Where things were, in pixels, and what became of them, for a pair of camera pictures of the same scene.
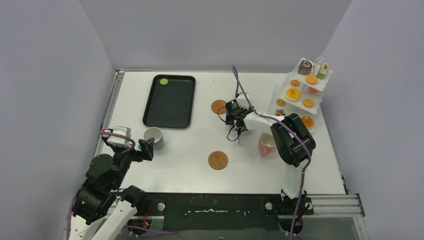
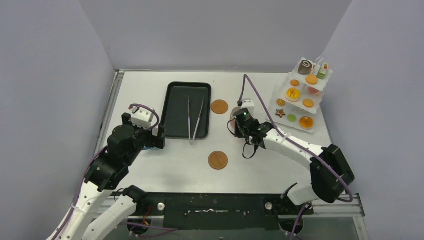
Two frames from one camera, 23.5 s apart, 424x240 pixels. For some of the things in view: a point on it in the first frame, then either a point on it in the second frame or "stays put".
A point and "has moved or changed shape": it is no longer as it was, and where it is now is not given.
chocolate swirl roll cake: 305,67 stays put
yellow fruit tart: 293,94 stays put
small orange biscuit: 295,83 stays put
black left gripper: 147,152 -> 158,141
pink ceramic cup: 266,144 has moved or changed shape
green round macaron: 163,81 has moved or changed shape
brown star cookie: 280,112 stays put
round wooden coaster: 218,160 stays put
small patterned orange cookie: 280,102 stays put
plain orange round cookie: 308,103 stays put
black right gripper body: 239,122 -> 238,126
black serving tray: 170,102 has moved or changed shape
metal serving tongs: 240,139 -> 191,142
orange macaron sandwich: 311,79 stays put
